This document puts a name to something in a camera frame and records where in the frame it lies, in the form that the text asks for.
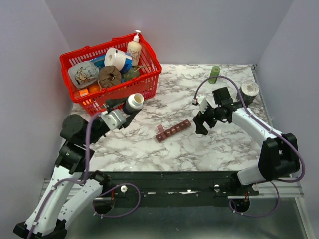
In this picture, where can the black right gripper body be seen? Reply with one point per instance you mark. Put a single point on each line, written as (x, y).
(212, 115)

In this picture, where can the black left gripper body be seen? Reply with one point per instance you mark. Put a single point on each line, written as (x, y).
(99, 129)

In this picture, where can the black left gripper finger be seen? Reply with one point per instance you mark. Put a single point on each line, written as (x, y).
(112, 104)
(129, 119)

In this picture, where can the white pill bottle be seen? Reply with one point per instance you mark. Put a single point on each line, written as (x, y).
(133, 103)

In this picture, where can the red weekly pill organizer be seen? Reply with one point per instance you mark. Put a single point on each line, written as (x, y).
(164, 134)

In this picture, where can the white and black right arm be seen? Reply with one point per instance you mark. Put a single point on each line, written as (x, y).
(278, 156)

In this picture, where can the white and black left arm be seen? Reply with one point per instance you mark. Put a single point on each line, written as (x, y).
(72, 187)

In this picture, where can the red plastic shopping basket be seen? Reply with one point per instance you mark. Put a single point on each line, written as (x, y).
(145, 84)

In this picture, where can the orange fruit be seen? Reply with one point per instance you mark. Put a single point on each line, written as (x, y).
(94, 88)

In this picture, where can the small orange box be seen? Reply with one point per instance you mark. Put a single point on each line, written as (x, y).
(83, 92)

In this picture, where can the green leafy vegetable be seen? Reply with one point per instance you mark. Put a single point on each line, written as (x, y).
(133, 72)

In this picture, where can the white printed snack bag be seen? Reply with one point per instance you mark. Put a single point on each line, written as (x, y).
(83, 74)

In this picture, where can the blue package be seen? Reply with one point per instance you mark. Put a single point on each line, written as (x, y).
(99, 61)

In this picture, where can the camouflage tape roll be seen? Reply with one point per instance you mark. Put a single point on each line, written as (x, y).
(249, 90)

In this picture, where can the green cylindrical bottle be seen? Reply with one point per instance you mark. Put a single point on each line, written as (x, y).
(215, 71)

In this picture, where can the white toilet paper roll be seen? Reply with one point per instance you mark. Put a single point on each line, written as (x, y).
(120, 59)

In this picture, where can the white pump lotion bottle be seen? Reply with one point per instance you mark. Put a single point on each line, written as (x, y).
(134, 48)

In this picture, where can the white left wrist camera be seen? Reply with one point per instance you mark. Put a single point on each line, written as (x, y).
(114, 111)

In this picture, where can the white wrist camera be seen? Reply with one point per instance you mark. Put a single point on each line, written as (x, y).
(114, 111)
(201, 102)

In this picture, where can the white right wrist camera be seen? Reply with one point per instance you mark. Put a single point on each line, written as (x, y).
(201, 102)

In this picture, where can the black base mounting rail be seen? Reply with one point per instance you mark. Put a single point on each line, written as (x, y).
(165, 189)

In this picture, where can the aluminium extrusion rail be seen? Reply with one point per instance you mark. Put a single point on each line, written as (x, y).
(267, 190)

